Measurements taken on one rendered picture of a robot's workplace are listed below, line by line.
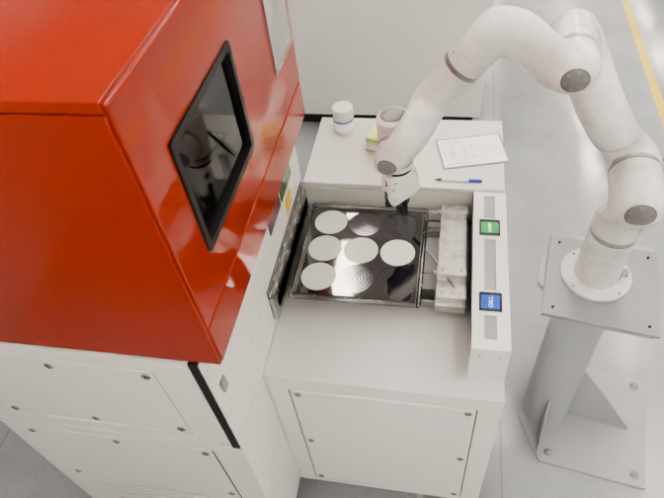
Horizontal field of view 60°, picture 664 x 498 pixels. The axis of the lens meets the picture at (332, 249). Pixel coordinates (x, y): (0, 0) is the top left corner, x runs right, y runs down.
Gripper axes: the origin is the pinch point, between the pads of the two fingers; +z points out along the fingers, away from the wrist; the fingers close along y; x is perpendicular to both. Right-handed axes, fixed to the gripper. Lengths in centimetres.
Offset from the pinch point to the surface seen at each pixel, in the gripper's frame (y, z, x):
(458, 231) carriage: 14.6, 15.4, -7.6
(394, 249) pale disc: -5.3, 12.2, -1.4
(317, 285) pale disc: -30.2, 10.9, 3.2
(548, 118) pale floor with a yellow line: 180, 107, 79
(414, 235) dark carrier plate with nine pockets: 2.6, 12.6, -1.3
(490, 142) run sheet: 44.2, 7.2, 7.3
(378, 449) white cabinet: -39, 58, -26
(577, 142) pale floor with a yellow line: 172, 108, 54
